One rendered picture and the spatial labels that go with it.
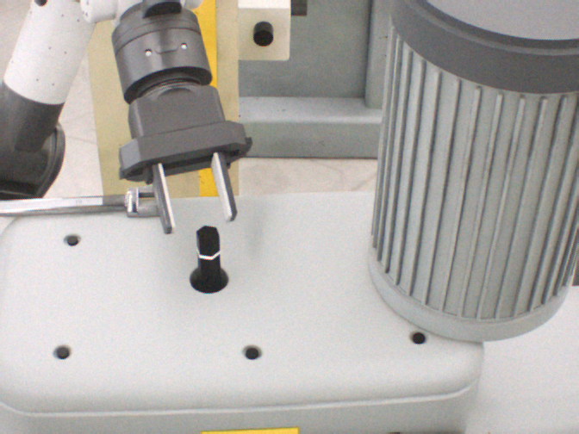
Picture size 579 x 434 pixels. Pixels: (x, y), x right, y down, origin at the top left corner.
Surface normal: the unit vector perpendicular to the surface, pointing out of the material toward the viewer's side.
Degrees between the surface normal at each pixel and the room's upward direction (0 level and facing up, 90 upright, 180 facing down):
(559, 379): 0
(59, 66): 80
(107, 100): 90
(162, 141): 30
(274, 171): 0
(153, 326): 0
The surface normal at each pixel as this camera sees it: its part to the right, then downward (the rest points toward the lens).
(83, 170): 0.02, -0.73
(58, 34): 0.31, 0.51
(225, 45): 0.08, 0.68
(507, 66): -0.26, 0.65
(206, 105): 0.17, -0.31
